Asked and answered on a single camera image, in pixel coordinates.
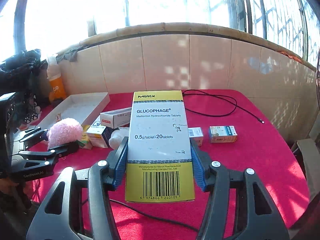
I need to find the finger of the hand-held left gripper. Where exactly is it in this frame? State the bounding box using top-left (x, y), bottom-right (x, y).
top-left (10, 141), bottom-right (79, 180)
top-left (14, 126), bottom-right (49, 152)

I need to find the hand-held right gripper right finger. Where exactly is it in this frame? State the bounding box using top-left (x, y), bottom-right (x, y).
top-left (190, 139), bottom-right (290, 240)

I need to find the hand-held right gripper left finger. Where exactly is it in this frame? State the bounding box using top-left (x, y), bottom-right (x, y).
top-left (26, 136), bottom-right (130, 240)

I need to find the pink fluffy toy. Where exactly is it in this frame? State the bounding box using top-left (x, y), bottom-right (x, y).
top-left (47, 118), bottom-right (84, 147)

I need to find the long white red-label medicine box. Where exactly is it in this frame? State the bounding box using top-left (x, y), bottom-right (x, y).
top-left (100, 107), bottom-right (133, 128)

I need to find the yellow white medicine box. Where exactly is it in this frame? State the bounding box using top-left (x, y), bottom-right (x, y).
top-left (124, 91), bottom-right (196, 203)

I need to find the white shallow tray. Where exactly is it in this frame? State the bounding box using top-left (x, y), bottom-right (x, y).
top-left (37, 92), bottom-right (110, 130)

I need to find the white fluffy ball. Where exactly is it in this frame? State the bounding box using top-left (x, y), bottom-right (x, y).
top-left (109, 127), bottom-right (129, 149)

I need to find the dark paw print cloth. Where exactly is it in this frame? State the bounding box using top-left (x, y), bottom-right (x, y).
top-left (21, 90), bottom-right (43, 130)

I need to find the yellow green packet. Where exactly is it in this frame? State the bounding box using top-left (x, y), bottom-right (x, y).
top-left (77, 124), bottom-right (92, 149)

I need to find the white blue medicine box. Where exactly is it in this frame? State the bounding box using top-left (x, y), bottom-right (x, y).
top-left (86, 120), bottom-right (114, 148)

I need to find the small white orange-label box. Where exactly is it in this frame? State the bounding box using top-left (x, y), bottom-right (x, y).
top-left (188, 127), bottom-right (204, 147)

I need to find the small blue yellow printed box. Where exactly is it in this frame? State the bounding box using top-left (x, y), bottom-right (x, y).
top-left (209, 125), bottom-right (238, 143)

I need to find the black plastic bag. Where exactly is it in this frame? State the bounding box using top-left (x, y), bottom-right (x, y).
top-left (0, 49), bottom-right (49, 98)

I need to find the orange bottle white cap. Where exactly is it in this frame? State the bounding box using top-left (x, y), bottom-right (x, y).
top-left (47, 55), bottom-right (67, 103)

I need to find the grey cloth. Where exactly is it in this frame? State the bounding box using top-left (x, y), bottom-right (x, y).
top-left (57, 47), bottom-right (78, 62)

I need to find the window with metal grille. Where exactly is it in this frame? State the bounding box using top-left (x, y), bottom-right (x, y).
top-left (0, 0), bottom-right (320, 65)

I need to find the thin black cable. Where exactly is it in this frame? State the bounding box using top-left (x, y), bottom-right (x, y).
top-left (82, 197), bottom-right (200, 232)

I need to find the black usb cable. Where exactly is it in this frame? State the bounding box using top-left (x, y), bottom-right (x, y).
top-left (182, 89), bottom-right (265, 124)

